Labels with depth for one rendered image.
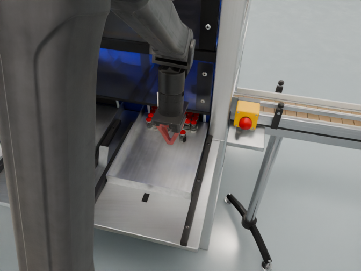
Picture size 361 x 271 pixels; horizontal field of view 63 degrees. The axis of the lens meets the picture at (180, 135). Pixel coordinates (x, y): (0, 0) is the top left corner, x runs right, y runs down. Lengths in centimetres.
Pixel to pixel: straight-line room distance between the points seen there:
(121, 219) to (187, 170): 25
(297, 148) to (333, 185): 37
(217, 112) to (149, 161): 27
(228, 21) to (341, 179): 170
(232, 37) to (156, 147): 44
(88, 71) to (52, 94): 3
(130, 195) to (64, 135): 72
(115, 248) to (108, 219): 95
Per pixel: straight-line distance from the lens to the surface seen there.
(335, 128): 114
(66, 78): 18
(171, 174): 93
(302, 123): 111
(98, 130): 110
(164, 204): 87
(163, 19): 38
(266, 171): 136
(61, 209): 22
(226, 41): 82
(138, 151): 100
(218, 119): 97
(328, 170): 231
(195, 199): 85
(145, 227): 84
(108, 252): 181
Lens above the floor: 162
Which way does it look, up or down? 45 degrees down
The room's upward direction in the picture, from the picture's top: straight up
